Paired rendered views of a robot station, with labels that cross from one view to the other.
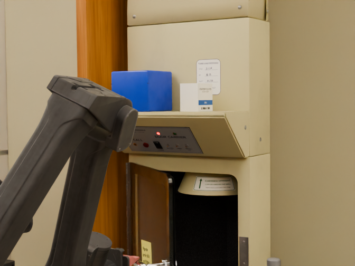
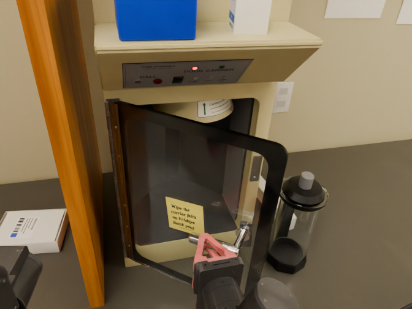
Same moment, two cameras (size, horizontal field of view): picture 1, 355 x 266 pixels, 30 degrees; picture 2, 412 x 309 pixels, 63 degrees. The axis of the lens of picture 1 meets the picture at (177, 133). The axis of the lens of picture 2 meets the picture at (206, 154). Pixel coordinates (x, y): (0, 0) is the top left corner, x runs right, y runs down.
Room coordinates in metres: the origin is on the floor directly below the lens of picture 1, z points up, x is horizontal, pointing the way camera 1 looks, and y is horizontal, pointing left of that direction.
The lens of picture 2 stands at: (1.11, 0.39, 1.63)
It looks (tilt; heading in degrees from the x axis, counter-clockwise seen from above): 34 degrees down; 312
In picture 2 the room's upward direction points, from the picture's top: 4 degrees clockwise
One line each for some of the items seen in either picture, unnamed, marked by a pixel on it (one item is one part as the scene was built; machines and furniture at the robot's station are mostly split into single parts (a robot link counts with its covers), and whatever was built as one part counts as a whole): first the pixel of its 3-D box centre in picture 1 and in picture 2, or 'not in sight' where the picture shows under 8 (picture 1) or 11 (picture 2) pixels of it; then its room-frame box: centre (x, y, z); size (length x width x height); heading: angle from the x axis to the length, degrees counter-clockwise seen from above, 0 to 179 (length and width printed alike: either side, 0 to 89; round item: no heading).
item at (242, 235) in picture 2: (145, 264); (218, 238); (1.35, 0.07, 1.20); 0.10 x 0.05 x 0.03; 19
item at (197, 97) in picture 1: (196, 97); (249, 8); (1.43, -0.04, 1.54); 0.05 x 0.05 x 0.06; 49
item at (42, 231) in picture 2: not in sight; (32, 230); (1.84, 0.23, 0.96); 0.16 x 0.12 x 0.04; 51
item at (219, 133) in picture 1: (172, 134); (206, 64); (1.46, 0.01, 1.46); 0.32 x 0.11 x 0.10; 59
